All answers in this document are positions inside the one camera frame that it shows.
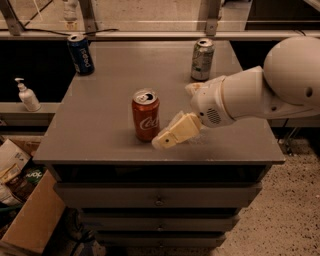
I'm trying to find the green snack bag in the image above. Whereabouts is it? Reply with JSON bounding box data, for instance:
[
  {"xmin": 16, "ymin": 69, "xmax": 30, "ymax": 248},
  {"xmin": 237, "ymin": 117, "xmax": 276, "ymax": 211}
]
[{"xmin": 26, "ymin": 168, "xmax": 45, "ymax": 185}]

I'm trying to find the cardboard box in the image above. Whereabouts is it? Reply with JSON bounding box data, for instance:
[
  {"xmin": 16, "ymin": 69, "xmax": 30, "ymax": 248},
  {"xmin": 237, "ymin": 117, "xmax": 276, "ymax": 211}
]
[{"xmin": 0, "ymin": 135, "xmax": 67, "ymax": 256}]

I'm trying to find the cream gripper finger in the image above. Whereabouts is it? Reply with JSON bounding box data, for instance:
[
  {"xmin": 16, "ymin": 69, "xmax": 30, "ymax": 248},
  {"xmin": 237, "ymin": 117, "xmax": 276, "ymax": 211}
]
[
  {"xmin": 185, "ymin": 82, "xmax": 207, "ymax": 97},
  {"xmin": 152, "ymin": 111, "xmax": 202, "ymax": 149}
]

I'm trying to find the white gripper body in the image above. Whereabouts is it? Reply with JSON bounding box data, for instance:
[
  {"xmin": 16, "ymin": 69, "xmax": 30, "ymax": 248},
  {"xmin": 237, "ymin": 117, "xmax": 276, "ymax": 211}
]
[{"xmin": 190, "ymin": 76, "xmax": 235, "ymax": 128}]

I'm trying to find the black cable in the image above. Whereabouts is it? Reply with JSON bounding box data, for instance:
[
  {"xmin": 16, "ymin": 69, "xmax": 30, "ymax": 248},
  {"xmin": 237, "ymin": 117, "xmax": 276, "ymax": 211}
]
[{"xmin": 0, "ymin": 27, "xmax": 120, "ymax": 37}]

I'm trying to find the white paper package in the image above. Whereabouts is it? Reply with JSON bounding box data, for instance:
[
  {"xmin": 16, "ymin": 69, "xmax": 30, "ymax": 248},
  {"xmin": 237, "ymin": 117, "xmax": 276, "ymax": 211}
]
[{"xmin": 0, "ymin": 139, "xmax": 31, "ymax": 184}]

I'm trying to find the grey drawer cabinet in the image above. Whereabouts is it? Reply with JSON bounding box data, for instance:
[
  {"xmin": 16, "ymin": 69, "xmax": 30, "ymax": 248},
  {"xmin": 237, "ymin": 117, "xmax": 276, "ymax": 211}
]
[{"xmin": 35, "ymin": 41, "xmax": 284, "ymax": 248}]

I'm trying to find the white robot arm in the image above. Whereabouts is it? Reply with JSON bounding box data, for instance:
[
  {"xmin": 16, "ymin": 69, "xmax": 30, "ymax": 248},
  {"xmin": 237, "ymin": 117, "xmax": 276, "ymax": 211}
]
[{"xmin": 152, "ymin": 36, "xmax": 320, "ymax": 149}]

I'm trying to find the white pump dispenser bottle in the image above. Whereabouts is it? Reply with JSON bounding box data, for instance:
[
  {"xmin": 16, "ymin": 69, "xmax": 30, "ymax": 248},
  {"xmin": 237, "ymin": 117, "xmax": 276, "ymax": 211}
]
[{"xmin": 15, "ymin": 78, "xmax": 41, "ymax": 112}]

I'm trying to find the red coke can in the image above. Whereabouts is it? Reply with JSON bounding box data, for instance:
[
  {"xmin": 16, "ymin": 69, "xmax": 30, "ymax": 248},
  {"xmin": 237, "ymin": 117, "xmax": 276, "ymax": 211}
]
[{"xmin": 132, "ymin": 88, "xmax": 160, "ymax": 142}]

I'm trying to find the clear plastic bottle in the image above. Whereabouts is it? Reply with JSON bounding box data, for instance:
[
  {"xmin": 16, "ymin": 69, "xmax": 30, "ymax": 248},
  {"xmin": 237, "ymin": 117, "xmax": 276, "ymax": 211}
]
[{"xmin": 63, "ymin": 0, "xmax": 78, "ymax": 22}]

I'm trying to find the blue pepsi can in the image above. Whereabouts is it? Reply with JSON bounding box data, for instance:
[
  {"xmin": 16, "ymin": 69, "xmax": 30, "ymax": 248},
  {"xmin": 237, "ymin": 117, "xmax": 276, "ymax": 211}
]
[{"xmin": 67, "ymin": 34, "xmax": 95, "ymax": 75}]

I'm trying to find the green white soda can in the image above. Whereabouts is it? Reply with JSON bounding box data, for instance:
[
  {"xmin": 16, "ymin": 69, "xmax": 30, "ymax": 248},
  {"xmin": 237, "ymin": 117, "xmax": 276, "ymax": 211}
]
[{"xmin": 191, "ymin": 38, "xmax": 215, "ymax": 81}]

